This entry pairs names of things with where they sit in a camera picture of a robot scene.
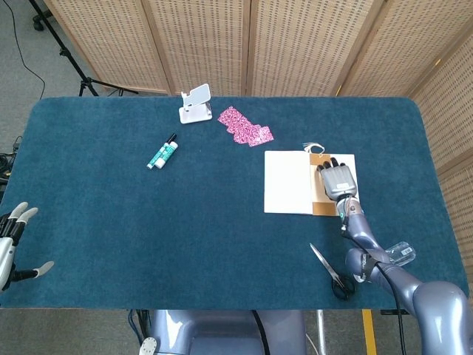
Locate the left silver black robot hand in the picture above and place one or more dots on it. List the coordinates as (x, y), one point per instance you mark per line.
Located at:
(5, 253)

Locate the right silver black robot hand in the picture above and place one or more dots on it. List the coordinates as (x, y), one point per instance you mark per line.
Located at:
(338, 181)

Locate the brown card tag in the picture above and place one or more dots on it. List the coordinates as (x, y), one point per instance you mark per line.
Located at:
(325, 209)

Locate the white notebook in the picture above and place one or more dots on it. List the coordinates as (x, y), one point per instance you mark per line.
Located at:
(284, 181)

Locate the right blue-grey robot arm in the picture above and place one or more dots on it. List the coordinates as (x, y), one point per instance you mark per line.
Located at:
(436, 307)

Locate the pink patterned paper card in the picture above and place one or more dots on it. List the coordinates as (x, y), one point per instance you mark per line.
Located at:
(230, 116)
(263, 136)

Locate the clear plastic water bottle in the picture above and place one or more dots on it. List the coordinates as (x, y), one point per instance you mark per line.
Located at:
(403, 253)

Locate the pink patterned cloth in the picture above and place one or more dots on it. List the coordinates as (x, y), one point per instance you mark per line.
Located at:
(242, 133)

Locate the teal carpet table cover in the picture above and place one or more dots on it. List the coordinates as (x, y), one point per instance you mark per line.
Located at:
(148, 222)

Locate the metal table leg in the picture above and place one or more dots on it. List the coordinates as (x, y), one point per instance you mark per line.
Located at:
(321, 333)

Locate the white phone stand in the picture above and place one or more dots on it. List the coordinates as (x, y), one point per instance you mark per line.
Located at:
(194, 115)

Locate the green marker pen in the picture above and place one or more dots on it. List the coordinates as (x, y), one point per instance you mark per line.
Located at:
(151, 162)

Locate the white glue stick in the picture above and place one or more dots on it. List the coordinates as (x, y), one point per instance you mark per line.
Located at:
(160, 163)

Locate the wicker folding screen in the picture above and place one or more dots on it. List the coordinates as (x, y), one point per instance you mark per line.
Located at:
(207, 44)

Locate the blue-grey robot torso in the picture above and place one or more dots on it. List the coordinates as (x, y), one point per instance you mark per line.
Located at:
(221, 333)

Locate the black tripod stand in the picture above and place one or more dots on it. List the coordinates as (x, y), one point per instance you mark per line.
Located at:
(64, 52)

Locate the black caster base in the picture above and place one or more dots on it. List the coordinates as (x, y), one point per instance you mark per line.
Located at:
(37, 25)

